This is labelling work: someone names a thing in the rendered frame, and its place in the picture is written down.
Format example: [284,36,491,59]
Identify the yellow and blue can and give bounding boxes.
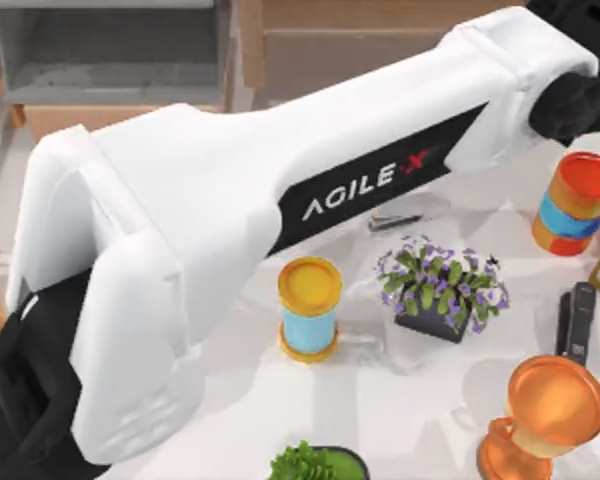
[277,256,343,362]

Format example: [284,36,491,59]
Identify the wooden cupboard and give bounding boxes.
[243,0,527,109]

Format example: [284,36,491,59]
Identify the bronze trophy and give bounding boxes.
[475,353,600,480]

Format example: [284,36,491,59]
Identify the black stapler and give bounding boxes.
[554,281,598,362]

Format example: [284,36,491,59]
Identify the purple flower plant black pot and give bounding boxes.
[376,234,511,345]

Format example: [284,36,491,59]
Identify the orange blue yellow can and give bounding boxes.
[531,151,600,257]

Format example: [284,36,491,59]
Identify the green plant black pot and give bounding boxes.
[269,440,370,480]

